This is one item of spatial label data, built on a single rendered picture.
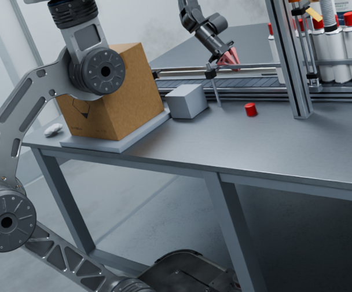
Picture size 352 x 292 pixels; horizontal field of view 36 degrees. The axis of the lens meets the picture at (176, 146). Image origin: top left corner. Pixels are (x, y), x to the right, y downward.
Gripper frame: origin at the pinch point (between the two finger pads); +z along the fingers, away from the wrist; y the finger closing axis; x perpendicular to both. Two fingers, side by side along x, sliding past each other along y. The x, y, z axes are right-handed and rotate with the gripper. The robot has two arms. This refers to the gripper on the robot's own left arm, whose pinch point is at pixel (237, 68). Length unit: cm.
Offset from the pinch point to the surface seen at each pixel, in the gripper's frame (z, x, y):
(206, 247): 39, 64, -21
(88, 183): -44, 202, 28
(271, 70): 9.4, -7.7, 3.1
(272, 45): 5.6, -20.6, -2.9
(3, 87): -135, 198, 27
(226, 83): 0.3, 7.9, -1.6
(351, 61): 26.9, -37.4, -3.8
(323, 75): 23.9, -25.2, -1.7
